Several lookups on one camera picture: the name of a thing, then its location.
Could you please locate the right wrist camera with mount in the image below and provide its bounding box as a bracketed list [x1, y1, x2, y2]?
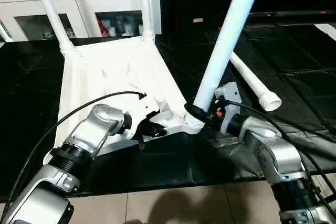
[214, 82, 243, 132]

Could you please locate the small red bottle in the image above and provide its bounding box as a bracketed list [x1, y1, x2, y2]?
[100, 18, 110, 36]

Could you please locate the long black bar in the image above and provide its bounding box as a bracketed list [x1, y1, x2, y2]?
[246, 10, 336, 25]

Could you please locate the white glass-door cabinet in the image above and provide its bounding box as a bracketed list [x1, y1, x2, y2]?
[0, 0, 163, 42]

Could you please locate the white plastic table top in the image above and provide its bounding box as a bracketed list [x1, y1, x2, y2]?
[43, 34, 206, 165]

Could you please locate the black work mat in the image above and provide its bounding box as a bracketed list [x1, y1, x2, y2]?
[0, 22, 336, 198]

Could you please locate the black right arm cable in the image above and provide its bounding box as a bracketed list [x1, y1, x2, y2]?
[215, 98, 336, 204]

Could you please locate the flat white board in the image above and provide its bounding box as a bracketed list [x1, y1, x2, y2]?
[314, 23, 336, 40]

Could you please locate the white plastic table leg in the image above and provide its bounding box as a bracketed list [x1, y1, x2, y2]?
[184, 0, 267, 134]
[229, 51, 282, 113]
[136, 0, 157, 41]
[29, 0, 77, 58]

